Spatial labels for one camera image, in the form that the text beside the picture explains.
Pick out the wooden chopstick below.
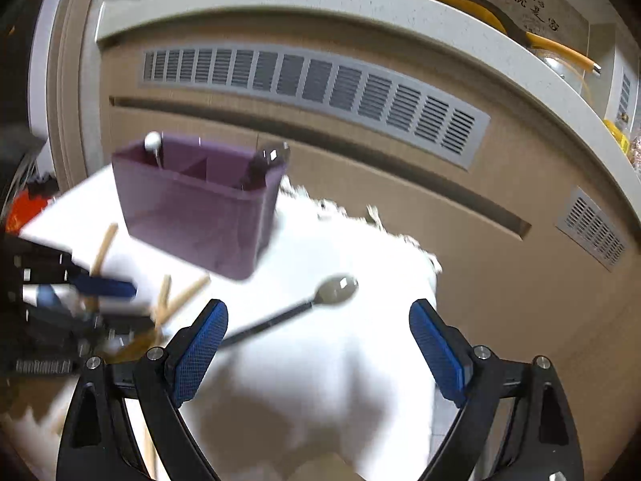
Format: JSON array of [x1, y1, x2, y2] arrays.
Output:
[[89, 223, 119, 275], [163, 275, 211, 319], [154, 275, 172, 329]]

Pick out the purple utensil holder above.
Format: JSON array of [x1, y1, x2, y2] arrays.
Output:
[[111, 131, 287, 281]]

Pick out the short grey vent grille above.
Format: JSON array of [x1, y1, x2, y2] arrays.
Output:
[[553, 186, 629, 272]]

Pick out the white speckled countertop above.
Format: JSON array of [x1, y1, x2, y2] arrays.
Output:
[[95, 0, 641, 186]]

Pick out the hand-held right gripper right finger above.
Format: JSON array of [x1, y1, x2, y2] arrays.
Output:
[[408, 298, 584, 481]]

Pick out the white knobbed utensil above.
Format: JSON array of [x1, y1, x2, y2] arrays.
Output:
[[144, 131, 163, 168]]

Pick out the red orange object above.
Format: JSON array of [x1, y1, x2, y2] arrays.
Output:
[[6, 194, 52, 232]]

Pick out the white cloth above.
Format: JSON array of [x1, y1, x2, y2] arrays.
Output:
[[10, 163, 444, 481]]

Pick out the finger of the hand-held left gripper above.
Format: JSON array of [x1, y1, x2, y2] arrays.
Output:
[[85, 313, 157, 334], [65, 261, 138, 300]]

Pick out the yellow black pan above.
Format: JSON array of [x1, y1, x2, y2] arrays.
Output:
[[401, 0, 602, 78]]

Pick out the long grey vent grille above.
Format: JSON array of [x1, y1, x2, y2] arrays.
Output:
[[137, 42, 492, 171]]

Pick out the yellow object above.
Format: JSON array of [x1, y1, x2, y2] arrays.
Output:
[[603, 119, 632, 154]]

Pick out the clear glass jar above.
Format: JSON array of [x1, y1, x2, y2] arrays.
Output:
[[543, 53, 587, 96]]

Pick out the black handled metal spoon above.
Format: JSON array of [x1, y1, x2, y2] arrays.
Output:
[[220, 274, 360, 348]]

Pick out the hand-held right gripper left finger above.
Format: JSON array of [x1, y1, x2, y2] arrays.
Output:
[[55, 299, 230, 481]]

